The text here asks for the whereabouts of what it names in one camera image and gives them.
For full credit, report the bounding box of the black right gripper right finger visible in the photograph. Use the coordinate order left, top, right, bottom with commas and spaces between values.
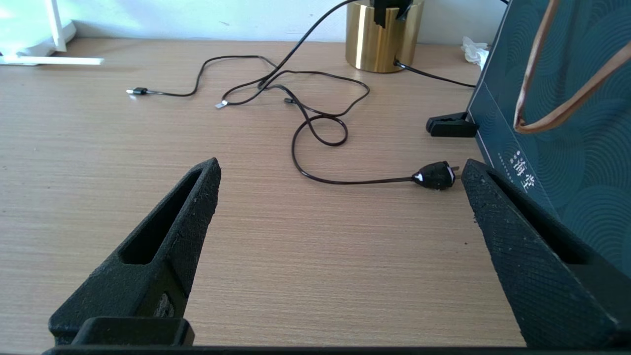
461, 159, 631, 348

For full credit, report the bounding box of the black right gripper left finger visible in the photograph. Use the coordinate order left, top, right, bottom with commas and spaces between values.
48, 158, 221, 341

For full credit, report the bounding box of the white router with antennas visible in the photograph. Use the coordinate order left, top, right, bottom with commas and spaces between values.
0, 0, 105, 66

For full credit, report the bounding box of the black clip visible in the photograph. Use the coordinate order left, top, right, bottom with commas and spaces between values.
426, 112, 480, 138

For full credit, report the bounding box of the crumpled white tissue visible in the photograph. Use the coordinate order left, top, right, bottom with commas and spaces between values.
461, 36, 491, 70

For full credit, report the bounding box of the brass desk lamp wooden head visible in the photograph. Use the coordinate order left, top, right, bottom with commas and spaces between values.
345, 0, 424, 73

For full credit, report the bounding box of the black lamp power cable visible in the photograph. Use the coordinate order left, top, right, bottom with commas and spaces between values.
261, 0, 460, 190

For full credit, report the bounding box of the black usb charging cable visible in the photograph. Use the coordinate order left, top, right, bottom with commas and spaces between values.
126, 54, 370, 119

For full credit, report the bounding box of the black lamp base cable loop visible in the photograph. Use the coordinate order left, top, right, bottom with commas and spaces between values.
394, 59, 478, 89

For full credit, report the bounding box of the black lamp switch box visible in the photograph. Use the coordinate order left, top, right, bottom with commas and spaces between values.
371, 0, 412, 29

